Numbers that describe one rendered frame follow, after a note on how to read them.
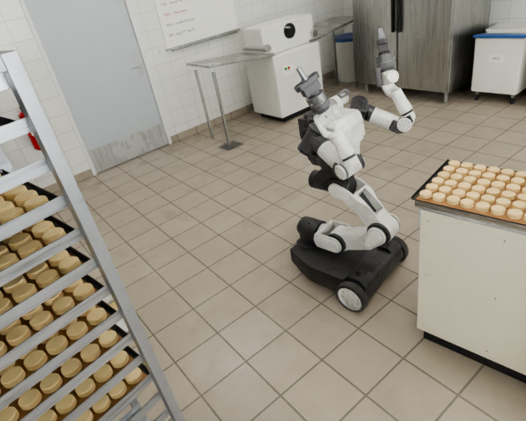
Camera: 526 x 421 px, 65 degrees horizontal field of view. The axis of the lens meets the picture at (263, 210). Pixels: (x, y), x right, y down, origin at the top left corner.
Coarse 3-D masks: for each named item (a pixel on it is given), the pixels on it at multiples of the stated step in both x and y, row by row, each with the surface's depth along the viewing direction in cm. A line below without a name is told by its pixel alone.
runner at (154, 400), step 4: (156, 396) 128; (152, 400) 128; (156, 400) 129; (144, 404) 129; (148, 404) 127; (152, 404) 128; (140, 408) 125; (144, 408) 126; (148, 408) 127; (136, 412) 127; (140, 412) 125; (144, 412) 126; (132, 416) 126; (136, 416) 124; (140, 416) 125; (128, 420) 125; (132, 420) 123; (136, 420) 125
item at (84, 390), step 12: (120, 360) 120; (132, 360) 122; (96, 372) 118; (108, 372) 117; (84, 384) 114; (96, 384) 116; (72, 396) 112; (84, 396) 113; (60, 408) 109; (72, 408) 110; (36, 420) 107; (48, 420) 107; (60, 420) 108
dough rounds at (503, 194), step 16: (448, 176) 186; (464, 176) 186; (480, 176) 183; (496, 176) 182; (512, 176) 179; (432, 192) 180; (448, 192) 175; (464, 192) 172; (480, 192) 172; (496, 192) 168; (512, 192) 166; (464, 208) 166; (480, 208) 161; (496, 208) 159; (512, 208) 161
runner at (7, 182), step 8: (40, 160) 87; (24, 168) 85; (32, 168) 86; (40, 168) 87; (48, 168) 88; (8, 176) 83; (16, 176) 84; (24, 176) 85; (32, 176) 86; (0, 184) 82; (8, 184) 83; (16, 184) 84; (0, 192) 82
